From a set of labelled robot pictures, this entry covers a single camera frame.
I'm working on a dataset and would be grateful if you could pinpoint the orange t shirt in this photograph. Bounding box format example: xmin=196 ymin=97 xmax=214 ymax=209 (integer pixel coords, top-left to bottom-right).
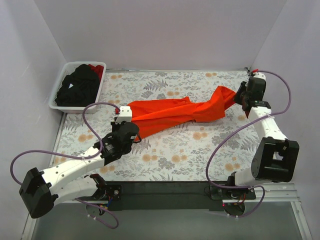
xmin=128 ymin=86 xmax=236 ymax=139

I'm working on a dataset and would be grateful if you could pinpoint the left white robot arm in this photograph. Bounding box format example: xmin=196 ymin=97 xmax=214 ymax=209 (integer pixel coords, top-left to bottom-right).
xmin=19 ymin=121 xmax=140 ymax=219

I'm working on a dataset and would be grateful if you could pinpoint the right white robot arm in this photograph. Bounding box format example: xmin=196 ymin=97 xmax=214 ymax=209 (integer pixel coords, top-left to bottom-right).
xmin=226 ymin=72 xmax=300 ymax=199

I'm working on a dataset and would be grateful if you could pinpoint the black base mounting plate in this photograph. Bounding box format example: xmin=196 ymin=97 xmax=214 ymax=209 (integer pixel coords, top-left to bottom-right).
xmin=80 ymin=181 xmax=256 ymax=212

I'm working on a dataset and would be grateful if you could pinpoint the floral patterned table mat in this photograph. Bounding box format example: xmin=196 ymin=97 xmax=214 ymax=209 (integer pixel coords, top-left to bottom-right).
xmin=50 ymin=71 xmax=260 ymax=181

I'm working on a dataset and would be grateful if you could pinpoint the black t shirt in basket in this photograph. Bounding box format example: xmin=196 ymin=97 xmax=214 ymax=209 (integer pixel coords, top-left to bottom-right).
xmin=55 ymin=64 xmax=101 ymax=107

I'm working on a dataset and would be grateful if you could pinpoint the white plastic laundry basket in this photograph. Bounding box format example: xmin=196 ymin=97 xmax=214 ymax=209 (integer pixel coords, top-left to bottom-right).
xmin=48 ymin=61 xmax=107 ymax=114

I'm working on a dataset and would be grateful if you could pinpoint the red t shirt in basket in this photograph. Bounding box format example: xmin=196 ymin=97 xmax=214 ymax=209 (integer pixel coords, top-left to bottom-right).
xmin=88 ymin=64 xmax=105 ymax=81

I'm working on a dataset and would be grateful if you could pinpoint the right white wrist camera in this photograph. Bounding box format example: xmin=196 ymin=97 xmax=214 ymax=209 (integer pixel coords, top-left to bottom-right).
xmin=250 ymin=69 xmax=266 ymax=81

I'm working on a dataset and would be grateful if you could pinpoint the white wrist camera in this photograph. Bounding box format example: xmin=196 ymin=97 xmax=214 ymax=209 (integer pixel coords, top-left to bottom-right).
xmin=115 ymin=106 xmax=133 ymax=124
xmin=250 ymin=69 xmax=266 ymax=81

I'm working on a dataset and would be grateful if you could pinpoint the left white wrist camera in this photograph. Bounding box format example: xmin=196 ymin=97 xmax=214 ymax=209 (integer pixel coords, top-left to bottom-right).
xmin=115 ymin=106 xmax=133 ymax=124

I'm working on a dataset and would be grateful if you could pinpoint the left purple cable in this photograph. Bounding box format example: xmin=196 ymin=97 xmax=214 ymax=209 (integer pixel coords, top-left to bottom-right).
xmin=9 ymin=101 xmax=121 ymax=230

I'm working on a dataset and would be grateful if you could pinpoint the aluminium frame rail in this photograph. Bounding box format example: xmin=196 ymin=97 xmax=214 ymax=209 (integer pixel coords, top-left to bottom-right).
xmin=22 ymin=183 xmax=312 ymax=240

